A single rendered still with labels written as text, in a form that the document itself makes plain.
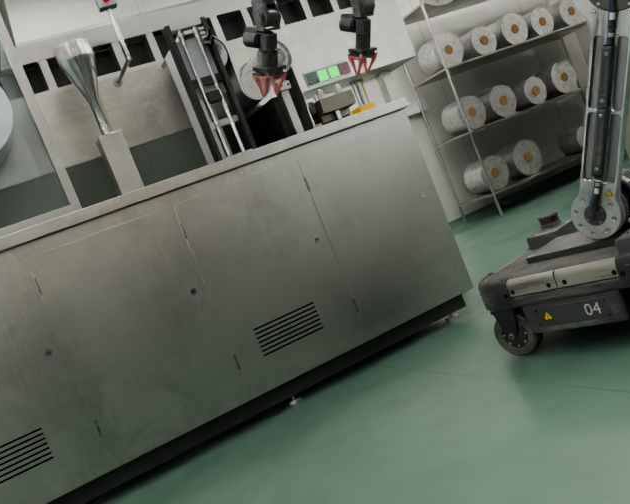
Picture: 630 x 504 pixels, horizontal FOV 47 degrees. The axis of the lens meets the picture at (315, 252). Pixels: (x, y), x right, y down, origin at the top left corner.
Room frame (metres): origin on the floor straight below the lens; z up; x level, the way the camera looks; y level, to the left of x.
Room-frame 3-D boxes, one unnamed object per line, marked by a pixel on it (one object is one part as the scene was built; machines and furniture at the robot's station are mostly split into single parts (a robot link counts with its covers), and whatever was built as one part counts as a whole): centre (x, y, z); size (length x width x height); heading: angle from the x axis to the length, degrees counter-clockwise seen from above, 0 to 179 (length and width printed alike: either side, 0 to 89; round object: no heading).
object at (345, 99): (3.17, -0.24, 1.00); 0.40 x 0.16 x 0.06; 24
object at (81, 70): (2.76, 0.56, 1.18); 0.14 x 0.14 x 0.57
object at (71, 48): (2.76, 0.56, 1.50); 0.14 x 0.14 x 0.06
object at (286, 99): (2.90, -0.12, 1.05); 0.06 x 0.05 x 0.31; 24
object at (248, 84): (3.02, 0.02, 1.17); 0.26 x 0.12 x 0.12; 24
